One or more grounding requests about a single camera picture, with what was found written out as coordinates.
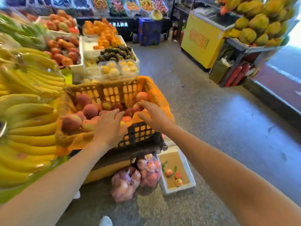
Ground person's left hand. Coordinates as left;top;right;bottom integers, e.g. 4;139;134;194
92;109;129;152

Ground person's right hand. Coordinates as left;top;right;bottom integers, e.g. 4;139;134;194
137;100;174;135

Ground person's left forearm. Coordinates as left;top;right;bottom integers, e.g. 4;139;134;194
0;142;107;226

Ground person's right forearm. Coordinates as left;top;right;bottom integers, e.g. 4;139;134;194
162;125;301;226

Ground orange net liner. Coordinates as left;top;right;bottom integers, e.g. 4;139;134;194
55;76;175;156

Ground pile of peaches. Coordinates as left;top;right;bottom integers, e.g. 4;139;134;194
61;92;151;136

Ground yellow cardboard box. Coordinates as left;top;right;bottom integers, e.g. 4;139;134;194
83;159;132;184

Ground clear bag of peaches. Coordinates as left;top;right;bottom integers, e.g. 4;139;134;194
111;166;142;203
136;154;162;196

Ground clear box of yellow fruit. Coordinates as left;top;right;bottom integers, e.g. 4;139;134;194
98;60;121;79
119;59;140;76

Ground pile of dark round fruits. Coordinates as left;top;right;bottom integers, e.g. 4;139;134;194
96;44;137;64

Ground white foam box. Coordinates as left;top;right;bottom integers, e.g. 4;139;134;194
158;141;196;195

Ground white foam crate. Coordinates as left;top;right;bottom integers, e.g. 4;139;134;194
70;35;140;84

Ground pile of small tangerines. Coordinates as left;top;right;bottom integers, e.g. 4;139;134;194
93;35;124;50

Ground blue plastic crate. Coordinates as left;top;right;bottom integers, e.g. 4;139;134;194
138;17;163;47

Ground black display counter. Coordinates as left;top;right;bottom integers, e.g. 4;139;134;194
76;17;171;42

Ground pile of yellow bananas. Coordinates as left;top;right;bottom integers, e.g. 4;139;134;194
0;46;67;189

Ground yellow chest freezer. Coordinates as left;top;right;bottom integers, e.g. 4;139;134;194
180;9;241;70

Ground red fire extinguisher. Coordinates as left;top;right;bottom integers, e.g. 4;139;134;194
231;63;252;87
224;64;243;87

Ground pile of red mangoes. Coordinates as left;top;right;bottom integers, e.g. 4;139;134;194
43;36;80;67

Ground pile of oranges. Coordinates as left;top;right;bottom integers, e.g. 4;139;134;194
82;18;118;37

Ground cut yellow melon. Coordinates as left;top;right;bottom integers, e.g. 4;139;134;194
150;10;163;21

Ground grey metal display stand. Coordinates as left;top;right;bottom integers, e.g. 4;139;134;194
209;37;290;88

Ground row of packed fruit trays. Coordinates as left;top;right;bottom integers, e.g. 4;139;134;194
90;0;169;17

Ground pile of red-orange fruits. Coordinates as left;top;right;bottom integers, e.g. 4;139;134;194
42;9;79;35

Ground pile of green vegetables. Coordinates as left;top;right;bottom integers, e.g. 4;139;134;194
0;13;48;50

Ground pile of durians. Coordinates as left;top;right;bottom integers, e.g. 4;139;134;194
221;0;297;47

